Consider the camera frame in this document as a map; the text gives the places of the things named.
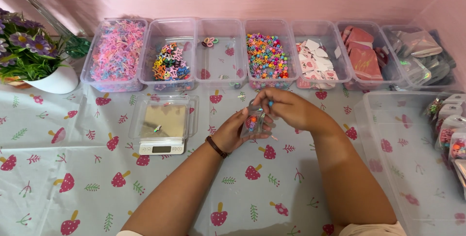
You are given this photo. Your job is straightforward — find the person's right hand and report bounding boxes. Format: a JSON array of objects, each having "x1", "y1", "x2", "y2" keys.
[{"x1": 253, "y1": 86, "x2": 330, "y2": 135}]

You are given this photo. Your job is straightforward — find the person's left hand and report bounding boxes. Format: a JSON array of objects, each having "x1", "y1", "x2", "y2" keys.
[{"x1": 211, "y1": 107, "x2": 276, "y2": 154}]

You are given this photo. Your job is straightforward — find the small clear zip bag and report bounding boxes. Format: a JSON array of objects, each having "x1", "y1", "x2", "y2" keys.
[{"x1": 240, "y1": 99, "x2": 274, "y2": 139}]

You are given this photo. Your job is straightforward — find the colourful clips in zip bag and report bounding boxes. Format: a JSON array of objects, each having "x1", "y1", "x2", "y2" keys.
[{"x1": 246, "y1": 116, "x2": 260, "y2": 133}]

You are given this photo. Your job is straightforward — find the pile of colourful mini clips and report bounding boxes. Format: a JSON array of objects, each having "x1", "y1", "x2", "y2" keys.
[{"x1": 246, "y1": 33, "x2": 291, "y2": 81}]

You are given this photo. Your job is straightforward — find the pile of heart print cards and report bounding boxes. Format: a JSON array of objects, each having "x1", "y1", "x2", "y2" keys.
[{"x1": 295, "y1": 38, "x2": 340, "y2": 84}]

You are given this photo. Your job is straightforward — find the clear bin of mini clips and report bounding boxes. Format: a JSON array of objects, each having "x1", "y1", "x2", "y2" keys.
[{"x1": 243, "y1": 19, "x2": 300, "y2": 91}]

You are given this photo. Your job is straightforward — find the clear bin of heart cards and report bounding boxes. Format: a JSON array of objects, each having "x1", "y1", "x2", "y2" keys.
[{"x1": 291, "y1": 20, "x2": 352, "y2": 91}]

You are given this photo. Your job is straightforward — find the pile of colourful star clips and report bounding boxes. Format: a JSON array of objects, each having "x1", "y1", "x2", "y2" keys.
[{"x1": 152, "y1": 42, "x2": 192, "y2": 82}]

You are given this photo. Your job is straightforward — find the clear plastic scale tray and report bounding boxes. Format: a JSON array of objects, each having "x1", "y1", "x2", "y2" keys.
[{"x1": 128, "y1": 95, "x2": 200, "y2": 143}]

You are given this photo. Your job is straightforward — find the stack of pink zip bags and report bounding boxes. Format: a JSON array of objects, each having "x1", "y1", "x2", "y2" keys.
[{"x1": 341, "y1": 25, "x2": 389, "y2": 82}]

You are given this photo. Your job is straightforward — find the white digital kitchen scale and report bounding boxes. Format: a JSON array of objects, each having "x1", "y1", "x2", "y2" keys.
[{"x1": 138, "y1": 104, "x2": 187, "y2": 156}]

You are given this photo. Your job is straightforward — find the clear bin of star clips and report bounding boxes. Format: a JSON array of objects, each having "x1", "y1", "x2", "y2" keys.
[{"x1": 138, "y1": 17, "x2": 198, "y2": 93}]

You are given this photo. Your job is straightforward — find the clear bin of pink bags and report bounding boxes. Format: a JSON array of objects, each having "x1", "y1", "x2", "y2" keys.
[{"x1": 335, "y1": 20, "x2": 407, "y2": 92}]

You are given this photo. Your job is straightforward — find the large clear storage bin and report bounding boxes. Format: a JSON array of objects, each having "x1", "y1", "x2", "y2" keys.
[{"x1": 354, "y1": 90, "x2": 466, "y2": 236}]

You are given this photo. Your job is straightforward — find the clear bin of holographic bags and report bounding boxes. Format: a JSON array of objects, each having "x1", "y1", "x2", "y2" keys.
[{"x1": 380, "y1": 24, "x2": 458, "y2": 92}]

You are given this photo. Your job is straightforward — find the pile of pastel hair clips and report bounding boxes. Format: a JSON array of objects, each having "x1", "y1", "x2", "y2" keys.
[{"x1": 90, "y1": 20, "x2": 146, "y2": 84}]

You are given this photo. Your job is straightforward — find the stack of holographic zip bags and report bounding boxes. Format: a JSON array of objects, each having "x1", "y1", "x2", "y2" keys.
[{"x1": 385, "y1": 29, "x2": 456, "y2": 86}]

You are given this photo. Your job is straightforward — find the clear bin of pastel clips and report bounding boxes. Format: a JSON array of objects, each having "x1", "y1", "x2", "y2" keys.
[{"x1": 80, "y1": 18, "x2": 149, "y2": 93}]

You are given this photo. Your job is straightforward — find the row of filled clip packets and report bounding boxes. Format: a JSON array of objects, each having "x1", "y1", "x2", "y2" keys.
[{"x1": 423, "y1": 93, "x2": 466, "y2": 193}]

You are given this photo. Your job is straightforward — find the mushroom print tablecloth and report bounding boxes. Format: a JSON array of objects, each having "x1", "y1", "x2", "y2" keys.
[{"x1": 0, "y1": 36, "x2": 466, "y2": 236}]

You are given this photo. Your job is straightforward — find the white pot with purple flowers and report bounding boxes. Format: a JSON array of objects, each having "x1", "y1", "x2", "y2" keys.
[{"x1": 0, "y1": 8, "x2": 92, "y2": 95}]

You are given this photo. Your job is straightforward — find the clear slanted rod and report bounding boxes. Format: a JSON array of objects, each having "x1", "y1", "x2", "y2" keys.
[{"x1": 0, "y1": 0, "x2": 75, "y2": 38}]

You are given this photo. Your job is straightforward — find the brown woven basket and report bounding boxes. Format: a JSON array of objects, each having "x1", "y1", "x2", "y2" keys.
[{"x1": 3, "y1": 76, "x2": 33, "y2": 90}]

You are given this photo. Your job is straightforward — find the clear bin of hair ties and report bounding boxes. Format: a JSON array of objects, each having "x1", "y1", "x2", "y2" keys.
[{"x1": 195, "y1": 18, "x2": 249, "y2": 91}]

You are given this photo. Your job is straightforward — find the brown wrist strap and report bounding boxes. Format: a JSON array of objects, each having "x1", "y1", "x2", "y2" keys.
[{"x1": 205, "y1": 136, "x2": 228, "y2": 159}]

